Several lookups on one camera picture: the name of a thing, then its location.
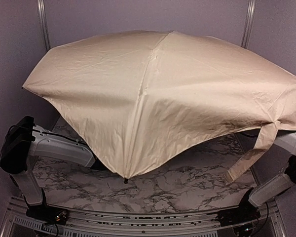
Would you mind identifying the cream and black umbrella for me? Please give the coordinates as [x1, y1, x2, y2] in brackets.
[23, 31, 296, 182]

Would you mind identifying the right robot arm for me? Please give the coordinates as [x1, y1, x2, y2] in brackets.
[216, 132, 296, 227]

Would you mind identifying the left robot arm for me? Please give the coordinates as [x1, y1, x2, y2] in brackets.
[0, 116, 106, 225]

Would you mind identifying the right aluminium frame post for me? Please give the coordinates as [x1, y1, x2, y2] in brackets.
[241, 0, 256, 49]

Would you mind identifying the aluminium frame post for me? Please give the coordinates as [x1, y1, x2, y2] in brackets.
[241, 0, 256, 49]
[37, 0, 51, 52]

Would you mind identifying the left aluminium frame post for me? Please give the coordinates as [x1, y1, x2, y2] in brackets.
[37, 0, 51, 52]

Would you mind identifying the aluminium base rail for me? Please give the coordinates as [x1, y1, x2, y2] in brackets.
[0, 197, 287, 237]

